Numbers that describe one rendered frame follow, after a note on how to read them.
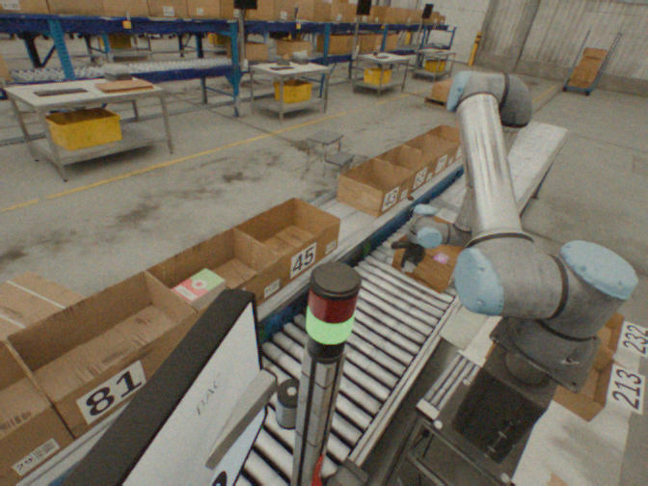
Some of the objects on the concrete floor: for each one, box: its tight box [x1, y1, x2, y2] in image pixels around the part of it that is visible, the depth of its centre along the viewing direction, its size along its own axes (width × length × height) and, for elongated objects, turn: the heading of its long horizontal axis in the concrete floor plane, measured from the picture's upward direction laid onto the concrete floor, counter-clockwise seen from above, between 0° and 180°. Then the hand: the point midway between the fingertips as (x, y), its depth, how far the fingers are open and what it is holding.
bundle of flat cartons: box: [0, 271, 86, 347], centre depth 220 cm, size 69×47×13 cm
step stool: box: [306, 130, 356, 180], centre depth 448 cm, size 42×50×44 cm
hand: (402, 270), depth 175 cm, fingers closed
